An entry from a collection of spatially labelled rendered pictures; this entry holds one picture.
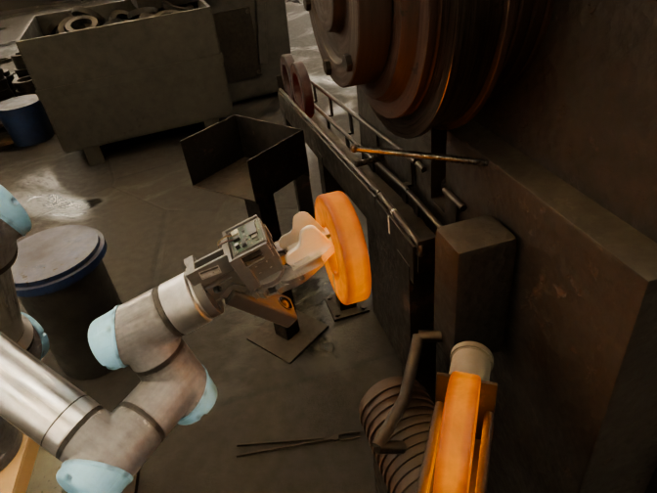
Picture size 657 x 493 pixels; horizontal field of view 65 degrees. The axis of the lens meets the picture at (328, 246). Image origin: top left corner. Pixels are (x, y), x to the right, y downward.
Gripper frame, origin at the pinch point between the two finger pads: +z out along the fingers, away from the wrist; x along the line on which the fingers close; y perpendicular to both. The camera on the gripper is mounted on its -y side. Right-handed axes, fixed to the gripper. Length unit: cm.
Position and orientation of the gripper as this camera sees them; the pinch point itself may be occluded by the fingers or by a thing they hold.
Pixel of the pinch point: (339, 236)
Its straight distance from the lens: 70.3
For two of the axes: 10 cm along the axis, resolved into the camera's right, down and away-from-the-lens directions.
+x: -2.9, -5.5, 7.8
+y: -3.6, -6.9, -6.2
